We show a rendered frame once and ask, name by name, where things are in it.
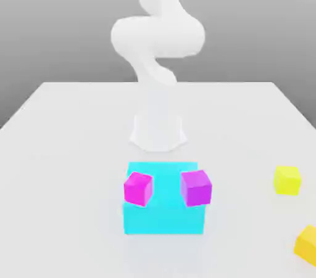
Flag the small magenta cube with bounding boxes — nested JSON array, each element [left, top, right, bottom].
[[123, 171, 154, 208]]

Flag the small purple cube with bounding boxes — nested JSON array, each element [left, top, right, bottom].
[[180, 169, 213, 208]]

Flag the small yellow cube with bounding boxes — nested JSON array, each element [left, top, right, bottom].
[[273, 165, 302, 197]]

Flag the small orange cube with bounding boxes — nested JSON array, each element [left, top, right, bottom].
[[293, 224, 316, 267]]

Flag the large cyan box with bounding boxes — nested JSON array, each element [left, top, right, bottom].
[[122, 161, 206, 235]]

